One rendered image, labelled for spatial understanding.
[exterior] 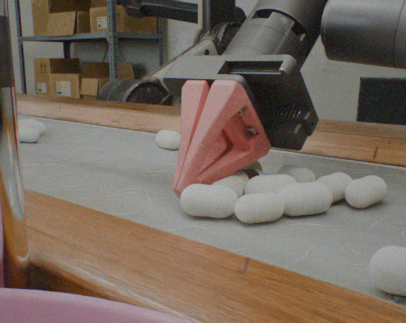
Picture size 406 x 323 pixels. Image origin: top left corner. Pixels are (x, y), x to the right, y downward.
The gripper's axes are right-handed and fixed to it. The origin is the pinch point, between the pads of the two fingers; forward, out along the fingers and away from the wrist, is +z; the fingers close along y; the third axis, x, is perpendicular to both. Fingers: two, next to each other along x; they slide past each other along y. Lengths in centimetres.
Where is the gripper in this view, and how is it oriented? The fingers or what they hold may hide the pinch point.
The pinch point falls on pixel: (186, 186)
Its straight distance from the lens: 32.0
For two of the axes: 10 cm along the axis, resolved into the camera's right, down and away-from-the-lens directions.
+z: -4.7, 7.7, -4.3
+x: 4.2, 6.2, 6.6
